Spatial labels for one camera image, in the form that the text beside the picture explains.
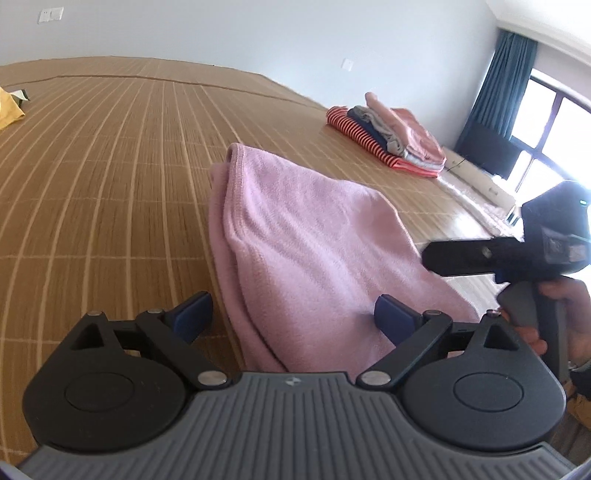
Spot black panel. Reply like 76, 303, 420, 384
455, 121, 525, 178

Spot person's tan trousers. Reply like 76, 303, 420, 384
566, 390, 591, 430

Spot navy folded garment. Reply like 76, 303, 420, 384
347, 107, 391, 151

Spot pink fleece garment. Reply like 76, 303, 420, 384
207, 142, 482, 374

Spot grey folded garment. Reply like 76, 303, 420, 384
353, 106, 446, 169

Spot red striped folded garment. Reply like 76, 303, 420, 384
327, 106, 439, 178

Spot person's right hand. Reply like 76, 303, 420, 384
502, 278, 591, 366

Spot teal curtain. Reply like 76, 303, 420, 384
457, 30, 539, 139

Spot beige bed end board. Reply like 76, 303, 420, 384
438, 147, 515, 210

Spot yellow striped garment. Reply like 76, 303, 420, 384
0, 88, 25, 132

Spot window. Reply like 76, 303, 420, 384
505, 69, 591, 204

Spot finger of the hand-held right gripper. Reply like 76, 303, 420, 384
422, 237, 526, 278

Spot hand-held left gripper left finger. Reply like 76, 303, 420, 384
65, 291, 230, 389

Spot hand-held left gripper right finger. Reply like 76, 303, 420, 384
356, 294, 527, 389

